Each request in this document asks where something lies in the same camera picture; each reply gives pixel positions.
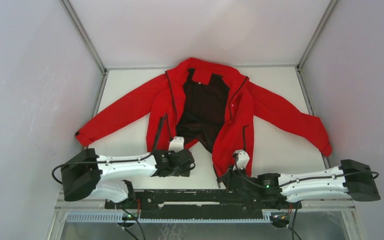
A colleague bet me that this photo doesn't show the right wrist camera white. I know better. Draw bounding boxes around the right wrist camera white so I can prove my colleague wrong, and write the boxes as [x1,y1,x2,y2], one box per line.
[233,149,250,170]

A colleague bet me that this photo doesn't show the left camera black cable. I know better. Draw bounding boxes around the left camera black cable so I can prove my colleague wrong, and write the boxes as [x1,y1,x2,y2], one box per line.
[51,114,168,186]

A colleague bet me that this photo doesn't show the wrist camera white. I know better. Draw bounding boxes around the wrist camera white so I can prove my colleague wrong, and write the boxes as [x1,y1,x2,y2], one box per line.
[233,149,250,170]
[168,136,185,153]

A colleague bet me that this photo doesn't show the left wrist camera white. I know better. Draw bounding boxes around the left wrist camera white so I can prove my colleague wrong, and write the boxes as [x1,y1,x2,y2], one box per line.
[168,136,185,153]

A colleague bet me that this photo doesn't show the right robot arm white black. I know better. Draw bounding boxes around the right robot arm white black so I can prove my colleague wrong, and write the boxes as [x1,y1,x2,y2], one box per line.
[221,159,381,208]

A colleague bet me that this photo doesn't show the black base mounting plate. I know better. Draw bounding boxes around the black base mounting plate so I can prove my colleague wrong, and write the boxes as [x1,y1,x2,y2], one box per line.
[104,189,301,221]

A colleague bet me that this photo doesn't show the white slotted cable duct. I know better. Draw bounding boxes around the white slotted cable duct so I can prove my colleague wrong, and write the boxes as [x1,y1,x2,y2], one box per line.
[65,211,287,224]

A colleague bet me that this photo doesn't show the red jacket black lining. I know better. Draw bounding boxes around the red jacket black lining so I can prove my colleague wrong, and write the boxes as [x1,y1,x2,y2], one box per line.
[75,58,333,177]

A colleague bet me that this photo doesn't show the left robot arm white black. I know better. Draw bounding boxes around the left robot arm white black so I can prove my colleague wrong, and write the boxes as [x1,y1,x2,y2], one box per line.
[55,148,196,209]

